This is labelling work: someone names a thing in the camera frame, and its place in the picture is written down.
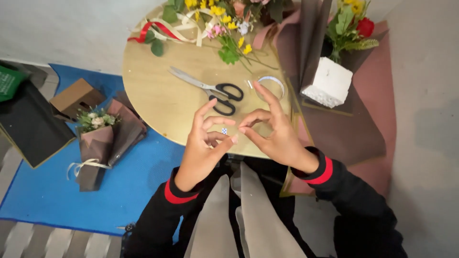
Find person's left hand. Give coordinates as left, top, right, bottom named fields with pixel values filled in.
left=175, top=98, right=239, bottom=190

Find person's right hand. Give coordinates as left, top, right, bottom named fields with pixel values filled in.
left=239, top=81, right=320, bottom=175

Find clear tape strip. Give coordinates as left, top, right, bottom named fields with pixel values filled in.
left=221, top=124, right=242, bottom=136

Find person's black clothed legs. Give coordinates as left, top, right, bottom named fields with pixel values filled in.
left=177, top=154, right=318, bottom=258

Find clear tape roll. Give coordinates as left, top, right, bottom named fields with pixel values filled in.
left=255, top=75, right=286, bottom=102

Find dark brown wrapping paper sheet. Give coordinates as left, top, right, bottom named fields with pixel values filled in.
left=276, top=21, right=389, bottom=167

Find beige wrapping paper sheet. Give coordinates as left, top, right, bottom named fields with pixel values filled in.
left=184, top=174, right=240, bottom=258
left=230, top=161, right=308, bottom=258

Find white foam block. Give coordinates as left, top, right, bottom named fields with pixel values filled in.
left=301, top=57, right=354, bottom=109

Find blue floor mat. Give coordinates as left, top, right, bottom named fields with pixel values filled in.
left=0, top=64, right=186, bottom=237

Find folded dark brown wrapping paper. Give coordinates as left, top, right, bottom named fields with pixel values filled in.
left=299, top=0, right=334, bottom=90

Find brown wrapped white flower bouquet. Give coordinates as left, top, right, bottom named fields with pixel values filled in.
left=66, top=98, right=148, bottom=192

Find heap of loose cut flowers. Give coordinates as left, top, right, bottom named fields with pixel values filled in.
left=145, top=0, right=298, bottom=74

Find mauve pink wrapping paper sheet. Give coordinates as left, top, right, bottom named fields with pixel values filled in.
left=251, top=5, right=397, bottom=198

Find cream ribbon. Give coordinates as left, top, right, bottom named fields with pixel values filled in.
left=134, top=14, right=220, bottom=47

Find green and yellow flower bunch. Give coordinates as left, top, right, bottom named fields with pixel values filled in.
left=324, top=0, right=380, bottom=64

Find red ribbon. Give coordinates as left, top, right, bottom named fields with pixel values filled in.
left=127, top=21, right=181, bottom=44

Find brown cardboard box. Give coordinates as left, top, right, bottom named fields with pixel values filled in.
left=49, top=78, right=107, bottom=122

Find red rose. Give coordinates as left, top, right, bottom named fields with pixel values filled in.
left=356, top=17, right=375, bottom=38

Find stack of black paper sheets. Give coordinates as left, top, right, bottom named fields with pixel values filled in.
left=0, top=81, right=77, bottom=169

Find green bag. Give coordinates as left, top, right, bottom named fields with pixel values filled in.
left=0, top=65, right=29, bottom=102

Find black handled steel scissors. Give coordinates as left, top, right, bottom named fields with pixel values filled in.
left=168, top=66, right=244, bottom=117

